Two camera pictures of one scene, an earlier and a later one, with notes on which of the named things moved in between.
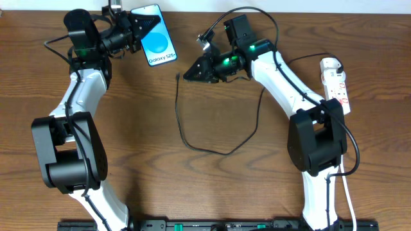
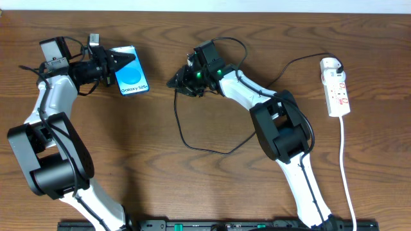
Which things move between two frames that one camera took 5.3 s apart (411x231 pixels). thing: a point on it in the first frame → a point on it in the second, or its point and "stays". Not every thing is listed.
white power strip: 336,88 stays
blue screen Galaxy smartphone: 157,44 → 131,77
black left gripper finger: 142,24 → 117,60
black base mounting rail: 216,225 stays
